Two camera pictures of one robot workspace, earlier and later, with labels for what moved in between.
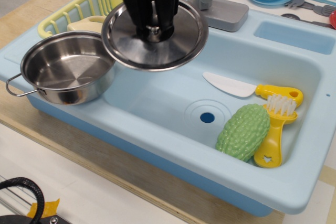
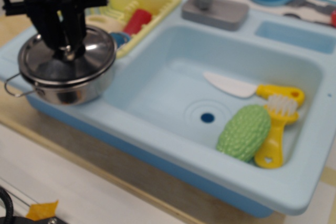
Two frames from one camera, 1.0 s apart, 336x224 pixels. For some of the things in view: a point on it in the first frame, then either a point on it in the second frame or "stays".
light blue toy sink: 170,117 stays
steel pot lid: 187,39 to 97,56
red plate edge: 332,18 stays
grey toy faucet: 222,14 stays
